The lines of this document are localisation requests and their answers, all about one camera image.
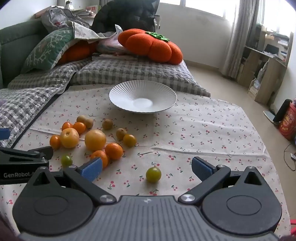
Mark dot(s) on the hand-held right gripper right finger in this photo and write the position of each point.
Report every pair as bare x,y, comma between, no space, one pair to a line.
202,168

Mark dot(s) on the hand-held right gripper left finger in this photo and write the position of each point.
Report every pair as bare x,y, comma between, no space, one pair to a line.
91,169

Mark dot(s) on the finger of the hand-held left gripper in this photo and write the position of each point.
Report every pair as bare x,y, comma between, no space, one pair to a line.
46,153
4,134

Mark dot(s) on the orange cherry tomato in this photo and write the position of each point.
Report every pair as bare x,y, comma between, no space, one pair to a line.
67,125
79,128
55,142

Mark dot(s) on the orange mandarin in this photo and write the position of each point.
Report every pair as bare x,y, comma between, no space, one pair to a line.
114,151
101,154

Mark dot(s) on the green cherry tomato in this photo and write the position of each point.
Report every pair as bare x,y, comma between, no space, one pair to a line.
66,161

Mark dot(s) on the dimpled yellow round fruit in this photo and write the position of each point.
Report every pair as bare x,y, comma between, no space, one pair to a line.
69,138

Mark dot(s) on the smooth yellow round fruit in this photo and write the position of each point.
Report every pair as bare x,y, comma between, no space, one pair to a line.
95,140

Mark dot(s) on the brown longan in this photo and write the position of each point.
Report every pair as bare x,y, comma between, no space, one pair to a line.
121,133
89,123
81,118
107,124

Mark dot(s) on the yellow-orange cherry tomato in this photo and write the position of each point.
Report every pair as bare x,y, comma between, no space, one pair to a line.
129,140

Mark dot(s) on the yellow-green cherry tomato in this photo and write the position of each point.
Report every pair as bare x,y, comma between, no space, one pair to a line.
153,174

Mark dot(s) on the white ribbed plate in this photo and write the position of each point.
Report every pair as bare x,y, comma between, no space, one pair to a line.
143,97

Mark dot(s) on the cherry print tablecloth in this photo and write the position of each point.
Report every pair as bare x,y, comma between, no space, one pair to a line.
196,129

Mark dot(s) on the dark oval board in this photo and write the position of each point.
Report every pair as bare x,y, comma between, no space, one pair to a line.
268,115

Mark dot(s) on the white power adapter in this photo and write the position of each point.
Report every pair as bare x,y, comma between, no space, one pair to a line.
293,156

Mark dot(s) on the green branch print cushion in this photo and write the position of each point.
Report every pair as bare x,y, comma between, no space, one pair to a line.
46,51

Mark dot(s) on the green sofa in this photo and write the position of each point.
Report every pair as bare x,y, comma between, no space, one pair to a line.
13,39

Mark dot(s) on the red printed bag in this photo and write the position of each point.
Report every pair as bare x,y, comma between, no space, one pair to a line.
288,122

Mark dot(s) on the black tube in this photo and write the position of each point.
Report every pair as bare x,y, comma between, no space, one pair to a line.
282,111

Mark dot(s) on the plain orange cushion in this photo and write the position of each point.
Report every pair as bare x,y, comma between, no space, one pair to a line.
76,52

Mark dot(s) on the grey checked blanket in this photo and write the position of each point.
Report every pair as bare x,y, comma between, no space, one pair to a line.
129,69

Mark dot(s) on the wooden shelf desk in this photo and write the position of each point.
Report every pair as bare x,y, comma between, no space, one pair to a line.
266,76

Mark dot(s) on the translucent plastic bag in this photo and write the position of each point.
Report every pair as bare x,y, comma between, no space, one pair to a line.
108,44

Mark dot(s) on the beige floral cloth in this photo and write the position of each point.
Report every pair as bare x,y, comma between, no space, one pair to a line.
81,31

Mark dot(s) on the orange pumpkin cushion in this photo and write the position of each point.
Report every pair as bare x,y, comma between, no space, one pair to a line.
148,44

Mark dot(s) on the grey curtain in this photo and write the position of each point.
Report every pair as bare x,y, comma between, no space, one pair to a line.
242,34

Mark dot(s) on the stack of books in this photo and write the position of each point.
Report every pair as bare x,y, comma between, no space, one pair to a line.
85,10

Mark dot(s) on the black jacket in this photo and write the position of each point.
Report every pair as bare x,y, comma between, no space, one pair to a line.
124,16

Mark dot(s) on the window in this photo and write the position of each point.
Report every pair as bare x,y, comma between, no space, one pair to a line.
203,5

